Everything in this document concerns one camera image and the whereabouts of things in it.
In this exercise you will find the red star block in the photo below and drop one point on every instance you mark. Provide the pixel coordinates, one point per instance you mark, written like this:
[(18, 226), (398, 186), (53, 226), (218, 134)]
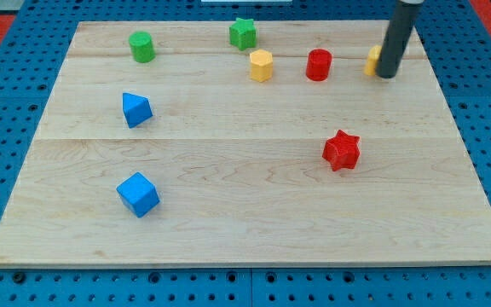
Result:
[(342, 151)]

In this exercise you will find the green star block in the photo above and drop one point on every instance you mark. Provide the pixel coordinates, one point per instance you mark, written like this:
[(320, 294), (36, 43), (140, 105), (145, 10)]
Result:
[(243, 34)]

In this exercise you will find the light wooden board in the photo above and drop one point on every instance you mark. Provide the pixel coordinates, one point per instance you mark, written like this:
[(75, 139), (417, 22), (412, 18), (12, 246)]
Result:
[(238, 164)]

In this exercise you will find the yellow hexagon block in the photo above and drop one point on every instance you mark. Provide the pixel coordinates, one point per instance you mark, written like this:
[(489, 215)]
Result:
[(261, 65)]

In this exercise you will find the blue cube block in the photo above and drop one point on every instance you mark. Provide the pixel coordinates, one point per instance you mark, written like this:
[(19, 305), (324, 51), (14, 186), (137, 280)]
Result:
[(138, 194)]

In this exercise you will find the red cylinder block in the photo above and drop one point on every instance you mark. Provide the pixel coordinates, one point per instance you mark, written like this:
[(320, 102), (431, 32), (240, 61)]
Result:
[(318, 64)]

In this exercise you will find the blue triangular prism block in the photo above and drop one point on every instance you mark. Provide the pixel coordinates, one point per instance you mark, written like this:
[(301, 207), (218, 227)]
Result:
[(136, 109)]

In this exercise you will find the green cylinder block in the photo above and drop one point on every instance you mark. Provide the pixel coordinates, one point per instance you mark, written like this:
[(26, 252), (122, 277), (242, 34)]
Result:
[(141, 47)]

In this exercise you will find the yellow block behind tool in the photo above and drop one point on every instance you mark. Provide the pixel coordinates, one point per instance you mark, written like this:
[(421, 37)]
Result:
[(372, 60)]

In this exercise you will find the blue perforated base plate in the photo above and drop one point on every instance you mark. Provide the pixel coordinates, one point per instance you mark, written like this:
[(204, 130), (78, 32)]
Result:
[(459, 48)]

